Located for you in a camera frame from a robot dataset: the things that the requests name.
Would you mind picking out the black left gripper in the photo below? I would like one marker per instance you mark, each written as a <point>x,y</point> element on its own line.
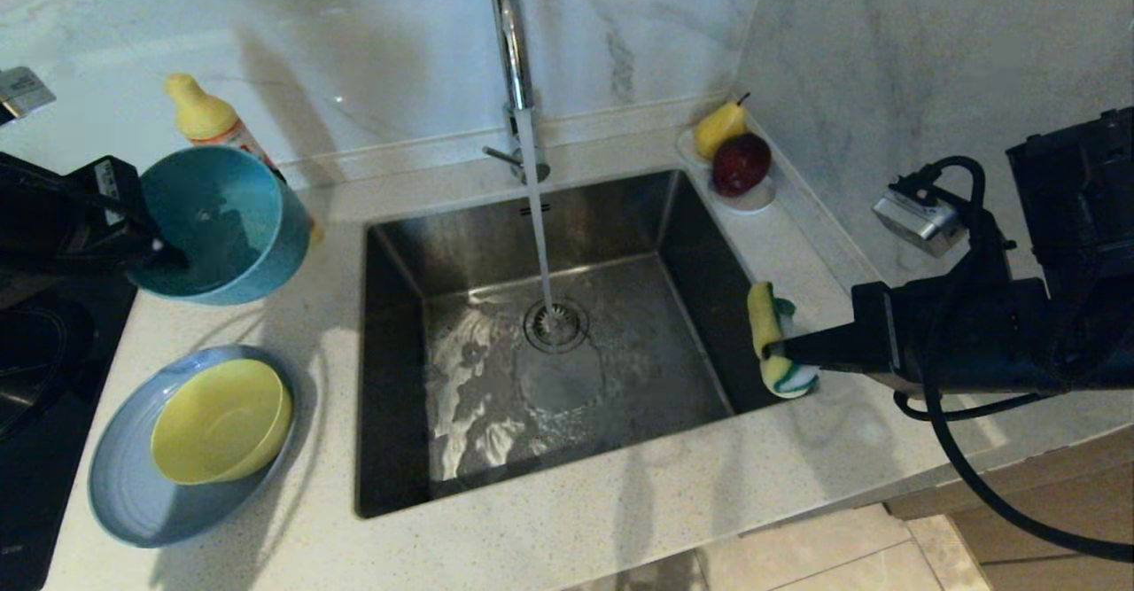
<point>53,219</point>

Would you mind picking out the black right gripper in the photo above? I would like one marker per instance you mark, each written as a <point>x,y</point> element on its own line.
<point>957,334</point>

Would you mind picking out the green and yellow sponge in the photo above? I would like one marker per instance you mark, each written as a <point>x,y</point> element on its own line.
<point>764,316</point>

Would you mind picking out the teal bowl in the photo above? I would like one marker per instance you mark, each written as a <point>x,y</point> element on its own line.
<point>230,228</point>

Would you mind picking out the yellow dish soap bottle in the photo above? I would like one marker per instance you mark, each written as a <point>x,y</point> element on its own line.
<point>208,112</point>

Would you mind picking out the yellow bowl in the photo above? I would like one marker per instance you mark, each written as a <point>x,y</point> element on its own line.
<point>221,423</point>

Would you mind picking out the stainless steel sink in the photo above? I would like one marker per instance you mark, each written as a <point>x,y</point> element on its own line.
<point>620,219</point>

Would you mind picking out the metal sink drain strainer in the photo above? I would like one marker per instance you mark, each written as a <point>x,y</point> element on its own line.
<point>571,325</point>

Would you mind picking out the dark red apple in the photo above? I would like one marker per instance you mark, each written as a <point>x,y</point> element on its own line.
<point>741,164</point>

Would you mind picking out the grey-blue plate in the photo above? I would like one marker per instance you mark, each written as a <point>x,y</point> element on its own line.
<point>120,485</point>

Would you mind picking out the yellow pear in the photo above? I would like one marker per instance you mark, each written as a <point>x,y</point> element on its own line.
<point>718,128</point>

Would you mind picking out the black induction cooktop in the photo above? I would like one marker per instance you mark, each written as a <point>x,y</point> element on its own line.
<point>44,485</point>

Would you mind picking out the light wood cabinet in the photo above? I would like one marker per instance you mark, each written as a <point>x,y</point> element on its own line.
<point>1045,520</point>

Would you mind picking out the running water stream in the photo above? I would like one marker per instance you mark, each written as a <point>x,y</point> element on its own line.
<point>536,219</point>

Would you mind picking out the chrome kitchen faucet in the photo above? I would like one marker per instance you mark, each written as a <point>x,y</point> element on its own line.
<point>514,42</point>

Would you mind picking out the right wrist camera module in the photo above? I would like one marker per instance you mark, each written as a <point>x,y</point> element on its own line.
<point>921,214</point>

